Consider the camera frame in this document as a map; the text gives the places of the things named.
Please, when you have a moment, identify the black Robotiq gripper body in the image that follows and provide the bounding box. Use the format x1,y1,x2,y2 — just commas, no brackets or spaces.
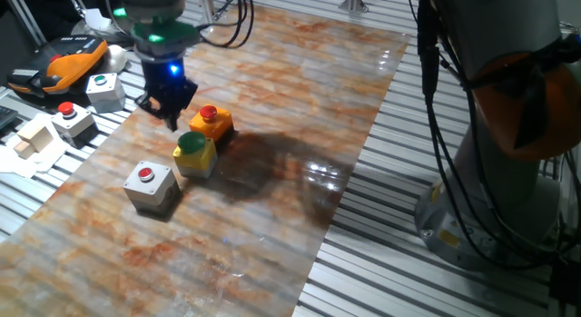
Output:
141,55,200,112

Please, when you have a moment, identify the orange box red mushroom button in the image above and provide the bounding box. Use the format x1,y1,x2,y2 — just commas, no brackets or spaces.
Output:
188,104,235,144

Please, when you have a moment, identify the yellow box green mushroom button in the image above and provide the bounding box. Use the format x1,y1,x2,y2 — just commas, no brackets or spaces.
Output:
172,130,219,180

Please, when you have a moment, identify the grey box small green button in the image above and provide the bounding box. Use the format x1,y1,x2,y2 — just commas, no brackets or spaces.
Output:
85,73,127,114

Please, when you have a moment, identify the white dome object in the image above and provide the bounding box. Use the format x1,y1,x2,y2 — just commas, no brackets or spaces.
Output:
102,44,130,75

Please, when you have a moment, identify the grey box red mushroom button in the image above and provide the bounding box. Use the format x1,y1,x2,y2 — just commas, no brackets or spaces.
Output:
50,101,96,148

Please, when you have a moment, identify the orange black teach pendant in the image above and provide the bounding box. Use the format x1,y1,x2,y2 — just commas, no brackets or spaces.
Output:
6,35,110,99

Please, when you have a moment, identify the marble pattern mat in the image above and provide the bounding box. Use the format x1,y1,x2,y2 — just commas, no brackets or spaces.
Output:
0,2,412,317

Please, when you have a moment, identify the large wooden block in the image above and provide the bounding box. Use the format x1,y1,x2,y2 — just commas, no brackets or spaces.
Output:
16,120,54,154

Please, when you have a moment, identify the white paper sheet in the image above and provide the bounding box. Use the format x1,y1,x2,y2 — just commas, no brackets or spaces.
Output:
0,113,72,180

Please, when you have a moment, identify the thin metal tripod rod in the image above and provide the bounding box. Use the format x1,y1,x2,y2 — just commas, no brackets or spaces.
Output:
63,0,88,19

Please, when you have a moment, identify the small wooden block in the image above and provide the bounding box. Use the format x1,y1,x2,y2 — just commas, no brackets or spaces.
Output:
12,139,37,161

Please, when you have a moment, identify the slim aluminium post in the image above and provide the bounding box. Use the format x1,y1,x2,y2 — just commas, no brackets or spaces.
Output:
200,0,217,25

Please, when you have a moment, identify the grey metal base plate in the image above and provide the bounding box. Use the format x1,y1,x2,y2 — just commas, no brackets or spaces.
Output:
72,7,137,44

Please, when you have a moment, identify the slanted aluminium frame strut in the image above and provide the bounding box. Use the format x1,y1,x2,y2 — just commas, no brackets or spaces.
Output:
0,0,49,48

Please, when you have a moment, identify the aluminium post with foot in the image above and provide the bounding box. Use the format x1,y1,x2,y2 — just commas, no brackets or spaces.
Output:
338,0,369,14

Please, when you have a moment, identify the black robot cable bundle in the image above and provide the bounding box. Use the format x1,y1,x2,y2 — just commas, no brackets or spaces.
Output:
183,0,581,271

